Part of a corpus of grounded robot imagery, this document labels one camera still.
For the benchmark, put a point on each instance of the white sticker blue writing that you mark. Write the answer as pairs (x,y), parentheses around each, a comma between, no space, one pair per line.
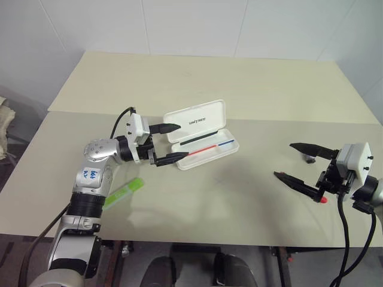
(89,175)

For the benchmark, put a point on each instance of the dark rounded shape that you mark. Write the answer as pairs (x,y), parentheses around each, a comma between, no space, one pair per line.
(235,270)
(160,272)

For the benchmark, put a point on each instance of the red pen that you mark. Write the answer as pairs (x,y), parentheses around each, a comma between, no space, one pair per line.
(200,151)

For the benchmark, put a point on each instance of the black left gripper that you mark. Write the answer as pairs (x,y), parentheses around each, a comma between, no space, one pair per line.
(146,152)

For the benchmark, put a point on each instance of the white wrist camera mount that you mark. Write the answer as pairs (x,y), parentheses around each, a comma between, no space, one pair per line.
(137,127)
(357,161)

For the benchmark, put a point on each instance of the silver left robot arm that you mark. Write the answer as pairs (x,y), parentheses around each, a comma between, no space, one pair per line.
(95,151)

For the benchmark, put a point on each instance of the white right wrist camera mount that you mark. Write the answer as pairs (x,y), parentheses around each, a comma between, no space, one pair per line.
(357,161)

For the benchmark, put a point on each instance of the white open pencil case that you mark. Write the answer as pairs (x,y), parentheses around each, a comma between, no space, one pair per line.
(197,134)

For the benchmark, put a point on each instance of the small red cap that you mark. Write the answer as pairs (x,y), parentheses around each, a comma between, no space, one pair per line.
(322,199)

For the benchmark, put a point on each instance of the green marker pen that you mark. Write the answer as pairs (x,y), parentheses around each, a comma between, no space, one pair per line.
(124,192)

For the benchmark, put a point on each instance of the black pen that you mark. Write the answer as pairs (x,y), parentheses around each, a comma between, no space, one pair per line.
(199,138)

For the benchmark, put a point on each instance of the blue pen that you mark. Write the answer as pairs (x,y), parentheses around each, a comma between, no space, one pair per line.
(226,143)

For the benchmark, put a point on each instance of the beige crumpled cloth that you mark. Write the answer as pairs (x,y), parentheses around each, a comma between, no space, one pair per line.
(6,128)

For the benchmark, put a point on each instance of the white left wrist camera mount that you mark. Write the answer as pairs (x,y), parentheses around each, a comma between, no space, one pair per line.
(137,127)

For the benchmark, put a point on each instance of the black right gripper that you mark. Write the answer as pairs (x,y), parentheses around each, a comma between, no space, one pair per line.
(333,179)

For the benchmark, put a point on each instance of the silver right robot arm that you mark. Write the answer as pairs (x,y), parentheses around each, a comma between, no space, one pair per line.
(372,192)

